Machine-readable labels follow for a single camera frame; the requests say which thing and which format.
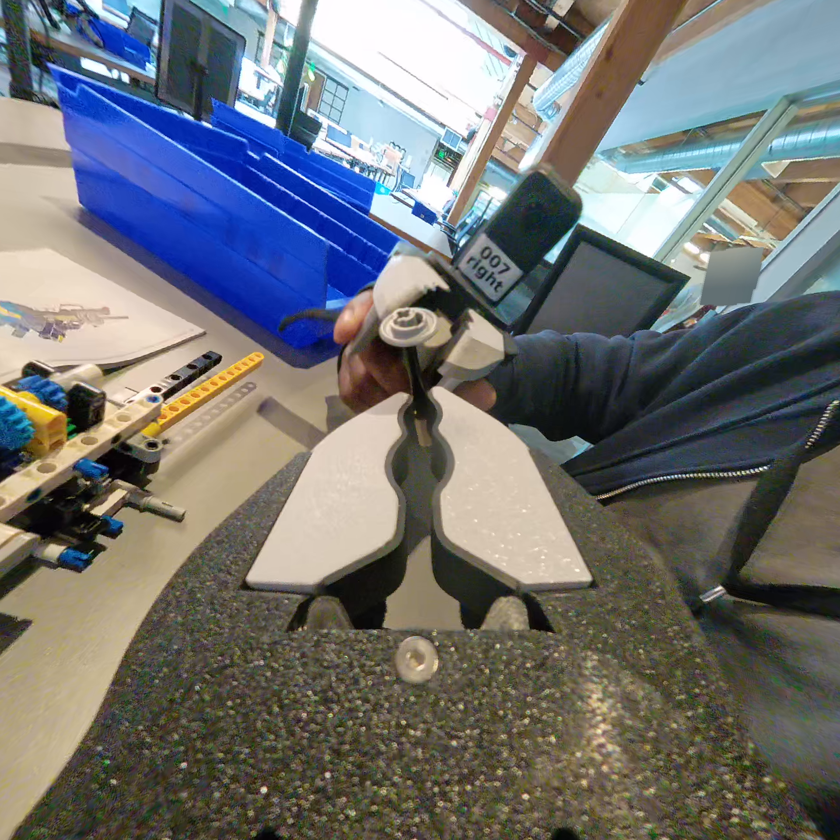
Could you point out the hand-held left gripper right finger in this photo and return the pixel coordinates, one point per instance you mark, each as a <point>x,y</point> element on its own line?
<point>505,518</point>

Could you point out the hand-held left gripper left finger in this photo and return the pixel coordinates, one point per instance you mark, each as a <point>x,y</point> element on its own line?
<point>328,512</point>

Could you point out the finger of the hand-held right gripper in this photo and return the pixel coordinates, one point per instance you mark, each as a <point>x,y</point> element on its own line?
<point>479,344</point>
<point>403,282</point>

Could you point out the grey lego wheel hub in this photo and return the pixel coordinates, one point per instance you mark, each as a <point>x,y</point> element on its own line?
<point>400,328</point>

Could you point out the black lego axle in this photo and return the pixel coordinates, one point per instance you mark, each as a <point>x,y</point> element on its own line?
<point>413,374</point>

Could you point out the grey lego connector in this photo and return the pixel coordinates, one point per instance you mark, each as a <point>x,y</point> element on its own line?
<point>424,434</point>

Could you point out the person's right forearm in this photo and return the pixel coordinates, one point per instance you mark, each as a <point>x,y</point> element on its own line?
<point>623,380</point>

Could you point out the grey lego beam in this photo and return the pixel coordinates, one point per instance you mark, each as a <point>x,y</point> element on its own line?
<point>216,412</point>

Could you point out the yellow lego beam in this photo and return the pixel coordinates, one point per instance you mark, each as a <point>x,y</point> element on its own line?
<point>216,387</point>

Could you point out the black lego beam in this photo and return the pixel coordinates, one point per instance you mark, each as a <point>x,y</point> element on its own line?
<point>190,371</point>

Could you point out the lego vehicle assembly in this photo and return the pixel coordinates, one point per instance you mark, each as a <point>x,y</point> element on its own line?
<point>65,446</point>

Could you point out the lego instruction booklet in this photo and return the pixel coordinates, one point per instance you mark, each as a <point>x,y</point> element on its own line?
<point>65,295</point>

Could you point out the person's right hand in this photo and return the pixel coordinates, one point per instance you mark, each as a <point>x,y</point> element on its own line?
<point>367,374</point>

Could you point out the black framed monitor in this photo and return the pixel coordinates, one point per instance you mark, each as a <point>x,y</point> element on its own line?
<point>604,289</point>

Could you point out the wooden beam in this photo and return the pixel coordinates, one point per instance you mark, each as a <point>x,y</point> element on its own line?
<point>610,85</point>

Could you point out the large blue plastic bin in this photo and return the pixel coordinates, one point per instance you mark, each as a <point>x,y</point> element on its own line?
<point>197,229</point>

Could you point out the black pole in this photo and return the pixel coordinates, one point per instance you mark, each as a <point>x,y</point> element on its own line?
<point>298,65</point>

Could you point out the black computer monitor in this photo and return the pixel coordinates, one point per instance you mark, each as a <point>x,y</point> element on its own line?
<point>197,52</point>

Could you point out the slim wooden post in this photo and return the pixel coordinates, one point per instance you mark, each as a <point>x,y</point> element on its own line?
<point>499,131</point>

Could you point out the silver ventilation duct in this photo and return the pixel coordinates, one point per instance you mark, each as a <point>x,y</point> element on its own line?
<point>754,144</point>

